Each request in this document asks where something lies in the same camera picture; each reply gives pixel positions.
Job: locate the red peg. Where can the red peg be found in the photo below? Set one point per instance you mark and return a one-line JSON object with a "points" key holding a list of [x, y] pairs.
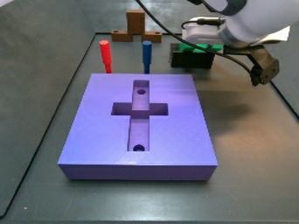
{"points": [[105, 55]]}

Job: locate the black angle fixture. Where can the black angle fixture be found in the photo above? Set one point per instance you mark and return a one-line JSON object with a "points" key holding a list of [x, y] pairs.
{"points": [[188, 57]]}

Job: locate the purple board with cross slot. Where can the purple board with cross slot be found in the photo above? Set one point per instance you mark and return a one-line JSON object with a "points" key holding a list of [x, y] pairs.
{"points": [[139, 130]]}

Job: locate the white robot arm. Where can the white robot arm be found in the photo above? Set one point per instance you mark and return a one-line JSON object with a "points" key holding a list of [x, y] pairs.
{"points": [[247, 22]]}

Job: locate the blue peg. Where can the blue peg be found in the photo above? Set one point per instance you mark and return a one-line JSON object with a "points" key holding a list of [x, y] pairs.
{"points": [[147, 55]]}

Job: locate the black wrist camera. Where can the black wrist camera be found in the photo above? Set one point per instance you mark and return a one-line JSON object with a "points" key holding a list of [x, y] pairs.
{"points": [[265, 65]]}

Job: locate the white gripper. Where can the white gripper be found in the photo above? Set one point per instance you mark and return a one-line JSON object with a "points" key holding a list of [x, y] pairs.
{"points": [[201, 30]]}

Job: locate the green U-shaped block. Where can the green U-shaped block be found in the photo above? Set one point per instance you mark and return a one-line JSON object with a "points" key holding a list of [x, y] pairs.
{"points": [[201, 48]]}

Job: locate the brown T-shaped block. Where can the brown T-shaped block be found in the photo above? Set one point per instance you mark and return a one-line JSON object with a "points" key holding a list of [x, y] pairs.
{"points": [[135, 27]]}

